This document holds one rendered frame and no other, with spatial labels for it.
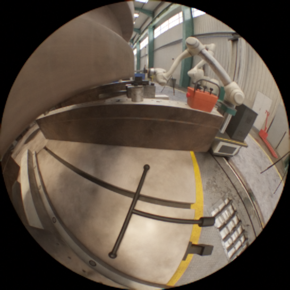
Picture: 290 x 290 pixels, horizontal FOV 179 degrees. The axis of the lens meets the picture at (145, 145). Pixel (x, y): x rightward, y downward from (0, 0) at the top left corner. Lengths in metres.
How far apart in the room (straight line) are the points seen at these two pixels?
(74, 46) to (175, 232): 0.83
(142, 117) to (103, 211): 0.63
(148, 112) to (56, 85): 0.51
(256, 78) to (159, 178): 7.14
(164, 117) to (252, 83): 6.83
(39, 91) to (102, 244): 0.66
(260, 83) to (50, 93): 7.20
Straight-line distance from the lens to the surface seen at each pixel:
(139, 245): 0.58
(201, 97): 0.63
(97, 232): 0.62
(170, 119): 0.63
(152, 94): 1.59
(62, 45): 0.30
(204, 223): 0.62
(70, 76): 0.29
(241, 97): 0.93
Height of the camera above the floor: 0.87
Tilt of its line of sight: 44 degrees down
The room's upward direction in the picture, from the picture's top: 1 degrees clockwise
